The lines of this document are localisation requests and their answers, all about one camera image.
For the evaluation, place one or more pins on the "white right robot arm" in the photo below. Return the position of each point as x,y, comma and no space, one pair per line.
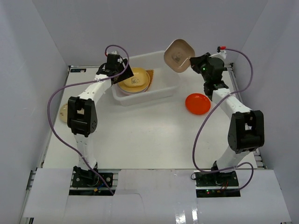
246,129

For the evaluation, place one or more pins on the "beige patterned round plate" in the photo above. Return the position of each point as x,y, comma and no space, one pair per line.
63,113

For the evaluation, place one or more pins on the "orange round plate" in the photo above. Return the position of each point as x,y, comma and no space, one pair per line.
197,104

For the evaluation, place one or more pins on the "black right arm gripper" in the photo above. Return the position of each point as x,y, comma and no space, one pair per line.
197,62

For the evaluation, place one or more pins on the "large tan bear plate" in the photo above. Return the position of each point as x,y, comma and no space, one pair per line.
134,89

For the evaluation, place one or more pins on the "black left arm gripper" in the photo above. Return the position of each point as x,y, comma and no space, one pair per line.
126,73

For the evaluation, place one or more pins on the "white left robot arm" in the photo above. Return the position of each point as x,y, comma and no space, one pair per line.
81,115

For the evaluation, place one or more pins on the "yellow square plate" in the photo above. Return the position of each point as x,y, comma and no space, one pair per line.
140,78

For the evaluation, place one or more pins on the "brown square plate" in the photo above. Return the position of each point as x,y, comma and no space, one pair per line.
177,55

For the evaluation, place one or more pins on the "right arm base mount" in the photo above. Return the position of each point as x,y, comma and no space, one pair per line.
216,185

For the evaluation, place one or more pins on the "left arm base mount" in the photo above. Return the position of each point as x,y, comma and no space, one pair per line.
86,178

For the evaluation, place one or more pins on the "woven triangular bamboo tray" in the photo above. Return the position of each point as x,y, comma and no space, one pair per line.
151,75

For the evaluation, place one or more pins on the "pink round plate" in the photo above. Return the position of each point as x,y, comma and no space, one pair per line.
132,93

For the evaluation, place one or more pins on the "white plastic bin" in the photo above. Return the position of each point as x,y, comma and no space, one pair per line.
164,82

